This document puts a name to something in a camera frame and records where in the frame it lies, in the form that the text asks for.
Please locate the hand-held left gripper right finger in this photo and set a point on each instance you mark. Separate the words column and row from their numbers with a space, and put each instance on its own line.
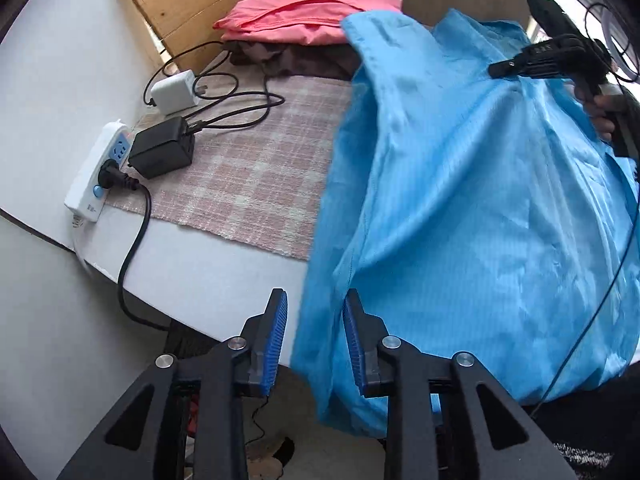
column 352, row 345

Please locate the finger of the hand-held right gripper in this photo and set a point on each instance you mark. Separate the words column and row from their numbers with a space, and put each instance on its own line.
column 545, row 65

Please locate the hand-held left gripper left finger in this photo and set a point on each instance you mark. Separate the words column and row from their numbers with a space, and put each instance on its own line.
column 274, row 345

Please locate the blue striped work jacket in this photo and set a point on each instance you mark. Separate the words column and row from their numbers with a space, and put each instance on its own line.
column 450, row 185

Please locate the person's right hand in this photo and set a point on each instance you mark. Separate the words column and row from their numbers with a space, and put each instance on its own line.
column 600, row 115

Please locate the pink plaid blanket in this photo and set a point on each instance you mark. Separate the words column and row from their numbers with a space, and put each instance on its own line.
column 250, row 170

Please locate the black power adapter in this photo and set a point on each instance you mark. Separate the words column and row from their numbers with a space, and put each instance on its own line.
column 160, row 147

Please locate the folded dark brown garment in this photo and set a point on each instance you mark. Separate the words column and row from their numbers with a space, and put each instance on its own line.
column 300, row 60

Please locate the white power strip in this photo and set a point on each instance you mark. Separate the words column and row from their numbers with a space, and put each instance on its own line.
column 87, row 185

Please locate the folded pink garment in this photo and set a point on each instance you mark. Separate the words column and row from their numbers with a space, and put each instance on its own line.
column 300, row 15

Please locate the white charger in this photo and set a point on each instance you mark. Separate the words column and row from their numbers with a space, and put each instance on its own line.
column 172, row 92

